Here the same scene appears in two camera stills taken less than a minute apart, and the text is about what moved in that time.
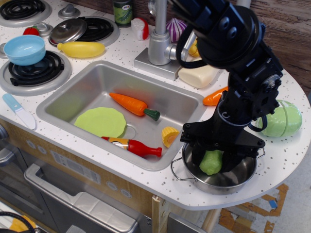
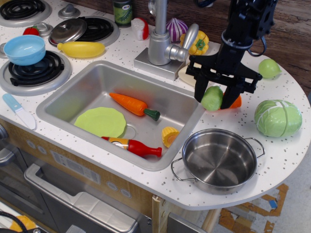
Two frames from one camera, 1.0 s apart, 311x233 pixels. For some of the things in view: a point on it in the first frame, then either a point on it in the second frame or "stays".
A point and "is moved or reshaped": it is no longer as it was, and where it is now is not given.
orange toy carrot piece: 213,99 is moved or reshaped
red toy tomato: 33,30 stays
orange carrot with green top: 135,107 stays
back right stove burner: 100,29 stays
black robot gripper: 225,128 → 226,66
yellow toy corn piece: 168,135 stays
